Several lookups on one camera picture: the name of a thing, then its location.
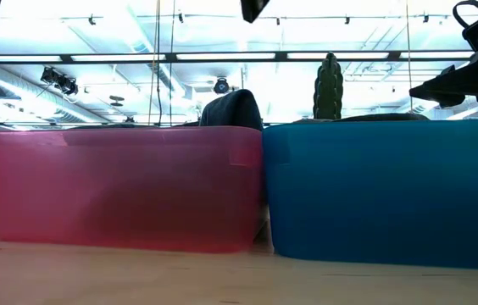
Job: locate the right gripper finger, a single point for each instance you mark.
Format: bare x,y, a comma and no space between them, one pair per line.
453,101
476,78

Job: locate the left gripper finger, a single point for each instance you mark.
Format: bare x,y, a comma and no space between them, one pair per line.
252,8

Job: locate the dark grey hat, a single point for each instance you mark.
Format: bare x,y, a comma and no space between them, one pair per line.
232,108

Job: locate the black ceiling track light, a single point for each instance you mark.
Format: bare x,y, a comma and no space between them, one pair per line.
426,18
347,19
181,17
278,20
91,19

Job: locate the round black ceiling device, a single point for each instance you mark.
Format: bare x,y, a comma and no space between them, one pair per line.
221,85

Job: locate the blue plastic bin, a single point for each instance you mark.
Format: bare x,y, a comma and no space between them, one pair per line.
391,195

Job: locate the green cactus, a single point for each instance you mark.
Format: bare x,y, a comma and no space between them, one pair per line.
328,91

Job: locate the black ceiling disc fixture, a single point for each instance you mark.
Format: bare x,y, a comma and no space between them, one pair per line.
116,99

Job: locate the black ceiling spotlight cluster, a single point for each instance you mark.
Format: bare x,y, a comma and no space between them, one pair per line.
59,80

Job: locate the pink translucent plastic bin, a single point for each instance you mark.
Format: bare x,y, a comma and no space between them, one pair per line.
120,190

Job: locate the black frame crossbar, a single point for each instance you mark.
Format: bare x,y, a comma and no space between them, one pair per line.
222,56

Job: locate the silver ventilation duct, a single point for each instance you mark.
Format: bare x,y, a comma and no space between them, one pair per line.
18,91

